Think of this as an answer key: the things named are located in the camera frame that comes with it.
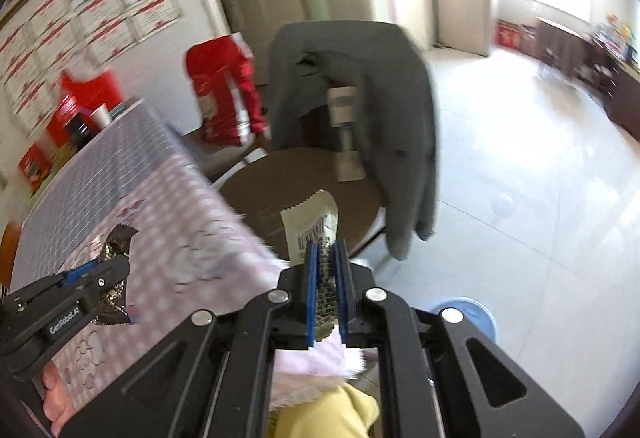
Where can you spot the red photo box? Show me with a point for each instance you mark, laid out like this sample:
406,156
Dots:
35,166

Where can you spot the dark wooden cabinet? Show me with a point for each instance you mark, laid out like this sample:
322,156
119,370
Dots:
614,82

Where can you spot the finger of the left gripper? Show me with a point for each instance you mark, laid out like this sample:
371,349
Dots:
92,288
90,267

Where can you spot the blue trash bin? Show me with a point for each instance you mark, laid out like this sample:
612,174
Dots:
472,310

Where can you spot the pink checkered tablecloth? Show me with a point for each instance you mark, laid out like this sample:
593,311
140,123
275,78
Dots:
191,252

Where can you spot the round brown stool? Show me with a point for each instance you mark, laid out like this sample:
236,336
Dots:
261,190

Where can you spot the person's left hand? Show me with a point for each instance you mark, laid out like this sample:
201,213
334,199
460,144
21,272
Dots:
57,405

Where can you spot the red cardboard box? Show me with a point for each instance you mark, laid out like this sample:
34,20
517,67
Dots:
508,35

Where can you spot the brown wooden chair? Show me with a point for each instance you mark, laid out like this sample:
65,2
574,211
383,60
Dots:
8,248

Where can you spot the dark foil snack wrapper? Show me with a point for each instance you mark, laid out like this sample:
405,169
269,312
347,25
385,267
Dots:
112,308

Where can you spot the white paper cup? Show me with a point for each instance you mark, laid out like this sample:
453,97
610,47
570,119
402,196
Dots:
101,117

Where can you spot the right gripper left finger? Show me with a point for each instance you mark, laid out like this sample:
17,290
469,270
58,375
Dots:
211,376

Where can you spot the yellow trouser leg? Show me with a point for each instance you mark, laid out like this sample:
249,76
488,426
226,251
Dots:
342,412

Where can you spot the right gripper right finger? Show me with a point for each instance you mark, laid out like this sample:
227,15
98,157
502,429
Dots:
439,375

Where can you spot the cream snack packet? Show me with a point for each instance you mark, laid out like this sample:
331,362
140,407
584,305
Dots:
310,234

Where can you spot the red jacket on chair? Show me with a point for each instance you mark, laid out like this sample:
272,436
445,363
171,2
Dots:
221,71

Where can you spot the grey jacket on chair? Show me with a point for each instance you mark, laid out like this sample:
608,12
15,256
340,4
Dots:
395,125

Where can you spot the grey grid tablecloth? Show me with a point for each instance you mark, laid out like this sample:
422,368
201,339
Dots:
88,188

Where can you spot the cola bottle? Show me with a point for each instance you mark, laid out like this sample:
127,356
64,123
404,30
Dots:
74,120

